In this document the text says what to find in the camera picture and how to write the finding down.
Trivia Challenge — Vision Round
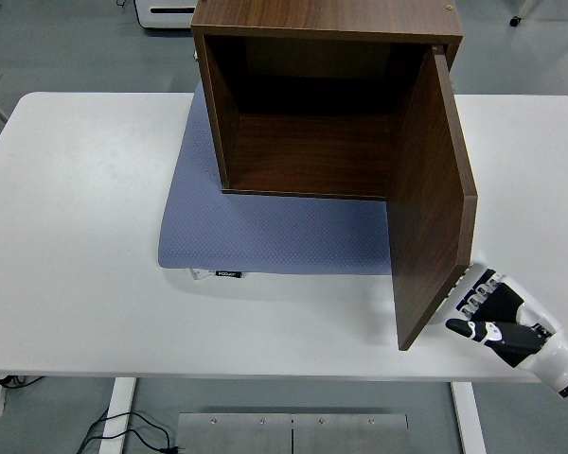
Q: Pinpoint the brown wooden cabinet body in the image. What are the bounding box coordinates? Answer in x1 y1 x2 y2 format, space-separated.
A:
190 0 465 202

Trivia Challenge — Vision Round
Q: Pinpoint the blue-grey textured mat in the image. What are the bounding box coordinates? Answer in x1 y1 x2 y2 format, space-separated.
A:
156 83 394 276

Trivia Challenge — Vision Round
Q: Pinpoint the black floor cable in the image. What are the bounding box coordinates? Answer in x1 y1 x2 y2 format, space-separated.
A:
75 410 184 454

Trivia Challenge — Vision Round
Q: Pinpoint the white table leg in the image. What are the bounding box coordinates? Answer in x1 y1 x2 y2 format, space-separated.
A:
98 376 137 454
450 380 488 454

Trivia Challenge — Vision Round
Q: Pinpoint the white cabinet door handle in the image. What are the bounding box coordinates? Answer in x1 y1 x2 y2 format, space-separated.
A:
429 261 487 327

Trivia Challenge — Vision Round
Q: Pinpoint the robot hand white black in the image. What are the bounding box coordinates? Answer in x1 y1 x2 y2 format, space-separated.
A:
445 264 568 393

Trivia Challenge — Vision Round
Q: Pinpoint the white appliance box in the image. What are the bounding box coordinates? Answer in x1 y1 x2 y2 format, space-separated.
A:
133 0 200 30

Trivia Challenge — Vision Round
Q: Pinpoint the brown wooden cabinet door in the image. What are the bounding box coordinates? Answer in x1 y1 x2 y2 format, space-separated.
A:
385 44 479 352

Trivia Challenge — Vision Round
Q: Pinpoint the grey metal plate with screws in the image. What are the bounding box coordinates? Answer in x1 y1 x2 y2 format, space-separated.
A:
176 411 293 454
292 413 410 454

